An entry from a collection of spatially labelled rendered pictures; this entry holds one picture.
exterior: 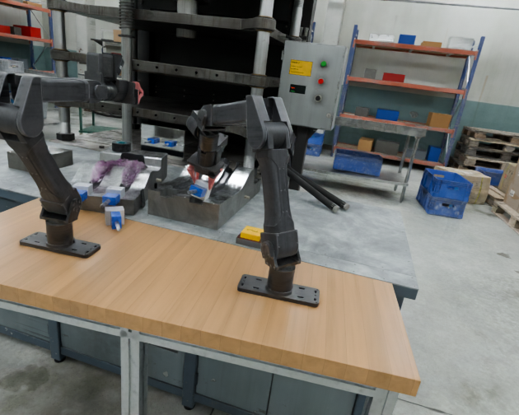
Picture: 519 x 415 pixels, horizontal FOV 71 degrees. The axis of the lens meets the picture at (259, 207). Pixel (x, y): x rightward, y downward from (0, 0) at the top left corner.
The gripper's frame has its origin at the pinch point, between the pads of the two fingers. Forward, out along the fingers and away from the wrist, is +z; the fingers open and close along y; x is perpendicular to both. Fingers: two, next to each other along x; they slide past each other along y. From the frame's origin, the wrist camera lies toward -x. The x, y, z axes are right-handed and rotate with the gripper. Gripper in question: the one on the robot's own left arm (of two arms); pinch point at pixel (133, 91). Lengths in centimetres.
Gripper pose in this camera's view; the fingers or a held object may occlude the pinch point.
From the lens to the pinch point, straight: 134.1
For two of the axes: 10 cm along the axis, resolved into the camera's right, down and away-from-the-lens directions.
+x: -1.2, 9.4, 3.1
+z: 1.8, -2.8, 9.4
